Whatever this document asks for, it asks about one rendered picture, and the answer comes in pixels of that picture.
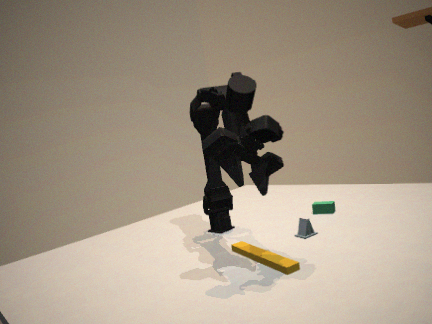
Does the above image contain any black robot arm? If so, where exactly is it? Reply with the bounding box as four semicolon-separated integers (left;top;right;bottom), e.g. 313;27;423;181
190;72;283;233

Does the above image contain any yellow bar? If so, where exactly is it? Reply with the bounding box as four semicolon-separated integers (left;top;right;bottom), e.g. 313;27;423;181
231;241;300;275

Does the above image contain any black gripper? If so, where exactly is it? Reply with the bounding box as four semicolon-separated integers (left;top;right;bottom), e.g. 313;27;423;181
202;119;283;196

